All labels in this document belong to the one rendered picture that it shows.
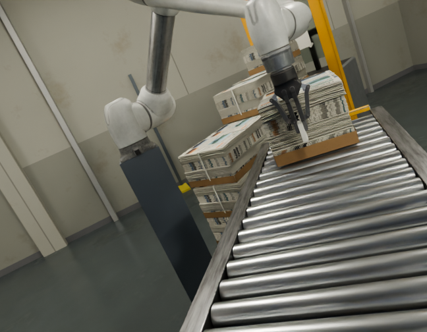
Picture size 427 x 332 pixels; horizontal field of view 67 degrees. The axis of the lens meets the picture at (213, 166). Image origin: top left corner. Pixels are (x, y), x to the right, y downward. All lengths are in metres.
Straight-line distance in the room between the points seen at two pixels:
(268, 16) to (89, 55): 3.57
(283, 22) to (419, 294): 0.73
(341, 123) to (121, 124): 0.94
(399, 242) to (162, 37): 1.18
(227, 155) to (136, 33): 2.92
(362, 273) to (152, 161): 1.13
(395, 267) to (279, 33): 0.65
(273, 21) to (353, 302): 0.71
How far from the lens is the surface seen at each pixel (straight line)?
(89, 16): 4.47
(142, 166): 1.55
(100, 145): 4.32
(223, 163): 1.81
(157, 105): 1.62
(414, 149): 1.04
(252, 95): 2.22
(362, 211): 0.80
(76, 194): 4.45
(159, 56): 1.52
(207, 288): 0.73
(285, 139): 1.16
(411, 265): 0.64
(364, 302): 0.59
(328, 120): 1.15
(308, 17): 1.14
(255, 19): 0.98
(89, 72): 4.35
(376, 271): 0.64
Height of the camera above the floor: 1.20
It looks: 15 degrees down
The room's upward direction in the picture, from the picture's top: 24 degrees counter-clockwise
